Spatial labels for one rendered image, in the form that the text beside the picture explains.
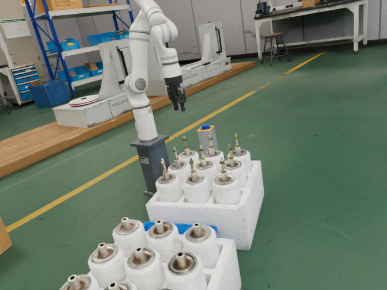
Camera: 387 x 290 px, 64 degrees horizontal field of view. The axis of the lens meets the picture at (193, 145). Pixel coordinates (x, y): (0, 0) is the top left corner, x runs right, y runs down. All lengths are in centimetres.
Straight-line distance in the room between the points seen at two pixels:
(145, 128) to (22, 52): 600
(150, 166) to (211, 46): 345
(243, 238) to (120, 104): 240
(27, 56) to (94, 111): 442
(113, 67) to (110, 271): 279
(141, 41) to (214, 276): 103
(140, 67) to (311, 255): 104
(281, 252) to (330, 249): 16
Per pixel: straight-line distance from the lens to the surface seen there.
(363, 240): 127
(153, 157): 154
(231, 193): 112
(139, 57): 147
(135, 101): 152
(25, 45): 742
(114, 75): 348
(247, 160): 133
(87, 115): 309
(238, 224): 114
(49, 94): 549
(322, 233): 128
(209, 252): 89
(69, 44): 616
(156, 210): 123
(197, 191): 115
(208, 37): 482
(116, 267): 92
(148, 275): 85
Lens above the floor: 78
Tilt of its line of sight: 20 degrees down
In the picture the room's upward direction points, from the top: 11 degrees counter-clockwise
